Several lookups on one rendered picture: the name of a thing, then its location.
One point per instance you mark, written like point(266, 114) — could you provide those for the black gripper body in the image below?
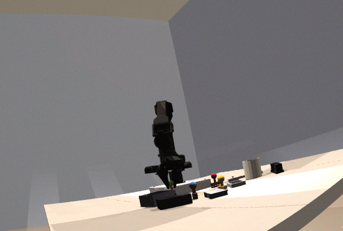
point(161, 168)

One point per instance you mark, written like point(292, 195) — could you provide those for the red-handled rubber stamp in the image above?
point(215, 183)

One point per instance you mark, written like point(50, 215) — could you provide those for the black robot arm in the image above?
point(162, 130)

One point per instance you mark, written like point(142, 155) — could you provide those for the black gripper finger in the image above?
point(164, 177)
point(174, 176)

